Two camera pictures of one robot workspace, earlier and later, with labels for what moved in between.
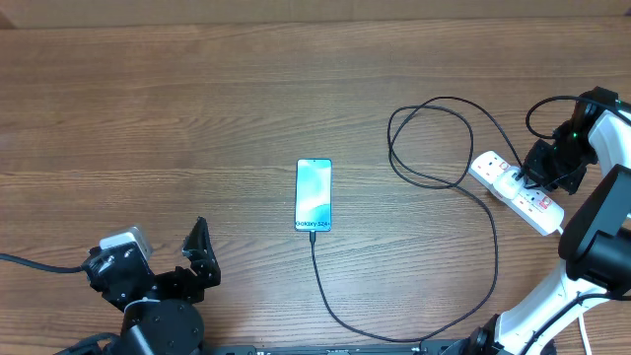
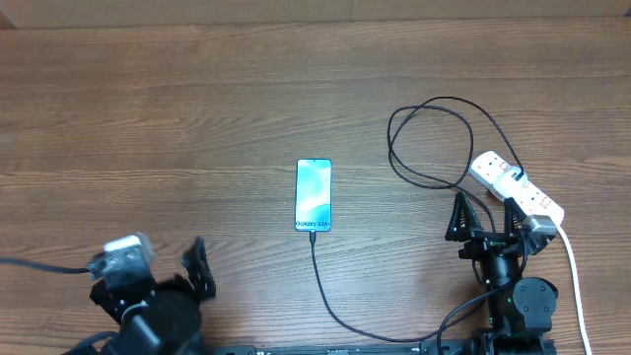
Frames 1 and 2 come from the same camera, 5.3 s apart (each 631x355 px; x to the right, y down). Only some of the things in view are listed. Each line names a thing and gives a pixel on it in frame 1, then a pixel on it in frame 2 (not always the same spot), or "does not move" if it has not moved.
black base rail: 459,349 does not move
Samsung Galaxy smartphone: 314,194 does not move
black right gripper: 534,172 → 482,241
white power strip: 536,209 does not move
